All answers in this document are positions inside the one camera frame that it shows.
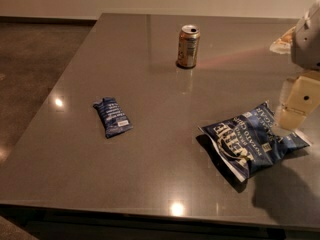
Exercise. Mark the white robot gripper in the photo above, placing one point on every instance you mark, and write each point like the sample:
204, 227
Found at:
307, 44

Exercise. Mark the blue potato chip bag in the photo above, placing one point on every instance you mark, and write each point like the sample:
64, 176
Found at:
247, 144

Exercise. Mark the light snack bag at edge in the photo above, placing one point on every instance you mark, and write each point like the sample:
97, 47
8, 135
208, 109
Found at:
283, 44

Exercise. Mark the blue rxbar blueberry wrapper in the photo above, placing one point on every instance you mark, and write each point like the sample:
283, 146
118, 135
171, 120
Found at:
113, 118

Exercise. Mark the gold soda can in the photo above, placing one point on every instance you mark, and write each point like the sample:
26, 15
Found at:
189, 38

